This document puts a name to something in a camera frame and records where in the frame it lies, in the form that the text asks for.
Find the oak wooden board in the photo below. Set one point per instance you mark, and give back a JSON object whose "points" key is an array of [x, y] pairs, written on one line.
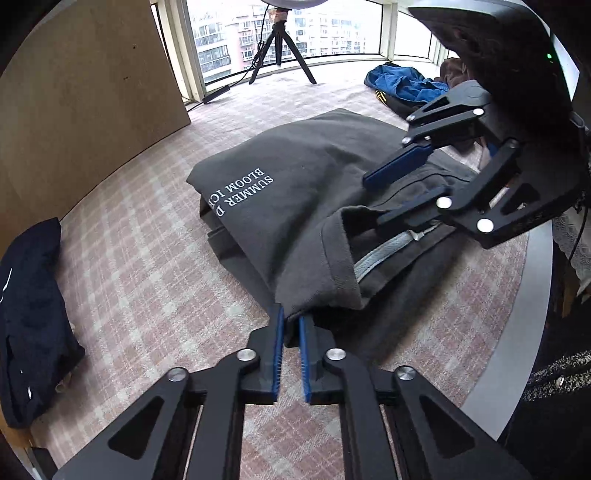
{"points": [[88, 89]]}

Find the black yellow striped garment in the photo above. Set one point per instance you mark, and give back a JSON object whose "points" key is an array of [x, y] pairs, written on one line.
{"points": [[401, 107]]}

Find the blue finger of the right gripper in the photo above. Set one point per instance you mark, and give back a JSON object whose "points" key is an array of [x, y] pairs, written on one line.
{"points": [[405, 161], [419, 211]]}

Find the black tripod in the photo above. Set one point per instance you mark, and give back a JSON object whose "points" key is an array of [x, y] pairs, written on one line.
{"points": [[278, 38]]}

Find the black cable inline remote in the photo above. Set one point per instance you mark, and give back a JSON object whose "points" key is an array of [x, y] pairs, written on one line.
{"points": [[215, 94]]}

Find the navy blue folded shirt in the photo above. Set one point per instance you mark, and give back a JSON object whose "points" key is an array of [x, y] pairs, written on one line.
{"points": [[38, 347]]}

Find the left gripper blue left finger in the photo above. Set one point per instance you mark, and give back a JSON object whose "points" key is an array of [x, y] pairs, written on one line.
{"points": [[262, 386]]}

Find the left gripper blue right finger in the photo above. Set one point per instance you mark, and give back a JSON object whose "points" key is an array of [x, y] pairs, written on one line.
{"points": [[320, 385]]}

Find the right forearm black sleeve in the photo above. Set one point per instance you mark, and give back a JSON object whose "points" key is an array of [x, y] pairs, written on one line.
{"points": [[549, 432]]}

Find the dark grey daisy hoodie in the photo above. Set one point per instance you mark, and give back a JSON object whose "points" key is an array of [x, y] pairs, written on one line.
{"points": [[288, 217]]}

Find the ring light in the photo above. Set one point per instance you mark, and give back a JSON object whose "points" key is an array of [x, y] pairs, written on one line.
{"points": [[294, 4]]}

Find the blue striped garment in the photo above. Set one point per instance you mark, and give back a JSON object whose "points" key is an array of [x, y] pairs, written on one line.
{"points": [[405, 83]]}

